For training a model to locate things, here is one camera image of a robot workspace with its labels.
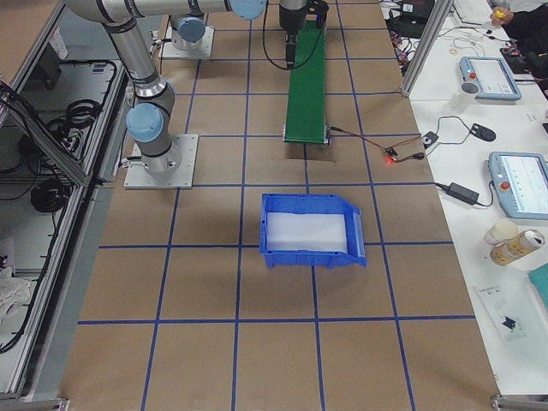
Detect lower teach pendant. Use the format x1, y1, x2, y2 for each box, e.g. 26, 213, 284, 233
488, 152, 547, 220

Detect aluminium frame post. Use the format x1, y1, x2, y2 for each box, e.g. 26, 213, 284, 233
401, 0, 453, 97

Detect green conveyor belt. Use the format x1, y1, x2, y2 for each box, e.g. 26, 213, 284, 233
283, 21, 329, 145

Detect black power adapter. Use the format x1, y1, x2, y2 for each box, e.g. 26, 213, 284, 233
445, 182, 479, 206

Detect black computer mouse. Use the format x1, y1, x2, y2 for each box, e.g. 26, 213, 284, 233
470, 123, 497, 142

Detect small speed controller board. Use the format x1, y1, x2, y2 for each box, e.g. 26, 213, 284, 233
383, 146, 398, 164

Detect upper teach pendant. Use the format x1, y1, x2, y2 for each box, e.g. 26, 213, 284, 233
459, 57, 522, 101

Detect blue plastic bin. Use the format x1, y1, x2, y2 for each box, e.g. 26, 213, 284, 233
259, 194, 367, 269

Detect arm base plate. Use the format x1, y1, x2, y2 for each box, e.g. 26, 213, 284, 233
124, 134, 199, 189
161, 27, 215, 60

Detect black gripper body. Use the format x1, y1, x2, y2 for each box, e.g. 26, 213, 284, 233
278, 0, 307, 34

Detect yellow drink can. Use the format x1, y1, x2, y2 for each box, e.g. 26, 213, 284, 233
490, 229, 545, 266

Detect teach pendant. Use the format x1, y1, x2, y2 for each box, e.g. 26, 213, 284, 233
459, 57, 522, 101
488, 152, 547, 220

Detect white foam bin liner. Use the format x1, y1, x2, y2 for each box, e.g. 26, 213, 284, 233
266, 212, 348, 253

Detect white plastic cup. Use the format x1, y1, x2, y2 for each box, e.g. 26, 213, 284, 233
449, 81, 480, 112

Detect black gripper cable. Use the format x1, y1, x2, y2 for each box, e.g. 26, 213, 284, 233
260, 0, 326, 71

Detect red conveyor power wire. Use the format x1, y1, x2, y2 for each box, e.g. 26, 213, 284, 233
328, 124, 426, 164

